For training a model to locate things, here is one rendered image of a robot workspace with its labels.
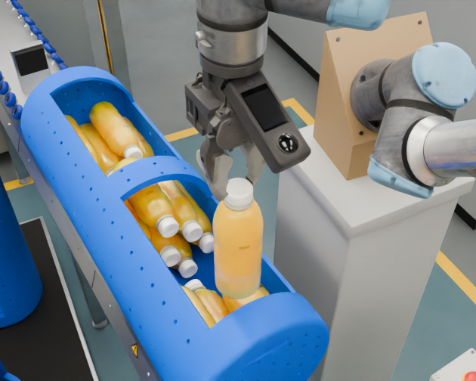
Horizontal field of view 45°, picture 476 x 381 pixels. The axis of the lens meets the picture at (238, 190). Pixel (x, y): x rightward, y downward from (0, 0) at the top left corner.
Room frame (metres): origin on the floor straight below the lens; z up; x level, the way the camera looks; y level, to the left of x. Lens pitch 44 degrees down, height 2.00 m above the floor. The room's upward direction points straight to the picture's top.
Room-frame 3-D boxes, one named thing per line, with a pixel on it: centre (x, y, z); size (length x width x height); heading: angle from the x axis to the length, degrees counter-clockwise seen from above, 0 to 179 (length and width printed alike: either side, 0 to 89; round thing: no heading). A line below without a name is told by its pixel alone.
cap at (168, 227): (0.76, 0.14, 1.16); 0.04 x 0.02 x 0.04; 122
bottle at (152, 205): (0.85, 0.19, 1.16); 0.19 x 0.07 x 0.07; 32
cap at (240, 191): (0.55, 0.00, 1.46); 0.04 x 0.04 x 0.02
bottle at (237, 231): (0.55, 0.00, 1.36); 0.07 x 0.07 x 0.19
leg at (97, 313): (1.29, 0.55, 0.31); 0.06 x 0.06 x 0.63; 32
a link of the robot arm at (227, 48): (0.56, 0.01, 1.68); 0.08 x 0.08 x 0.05
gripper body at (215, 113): (0.57, 0.01, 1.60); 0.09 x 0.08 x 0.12; 32
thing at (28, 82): (1.57, 0.64, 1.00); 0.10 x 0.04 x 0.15; 122
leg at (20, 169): (2.13, 1.08, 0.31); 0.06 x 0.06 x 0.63; 32
